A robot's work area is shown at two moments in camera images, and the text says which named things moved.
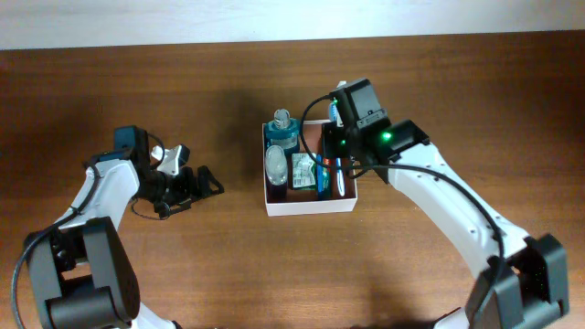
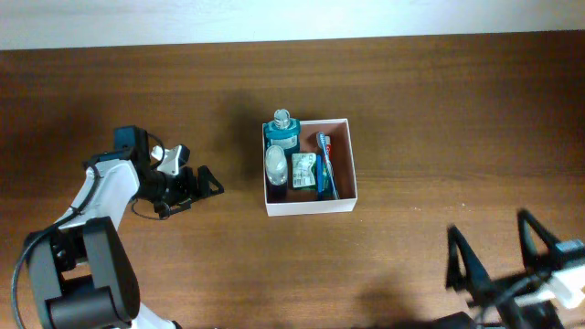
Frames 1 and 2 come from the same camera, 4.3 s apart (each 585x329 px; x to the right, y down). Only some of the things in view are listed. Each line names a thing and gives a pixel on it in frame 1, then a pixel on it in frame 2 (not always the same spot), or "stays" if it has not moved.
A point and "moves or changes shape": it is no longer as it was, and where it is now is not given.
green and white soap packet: [303, 172] stays
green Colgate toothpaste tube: [326, 177] stays
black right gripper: [331, 143] → [479, 275]
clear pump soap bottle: [276, 174] stays
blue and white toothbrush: [335, 116] moves or changes shape
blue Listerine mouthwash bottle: [282, 131] stays
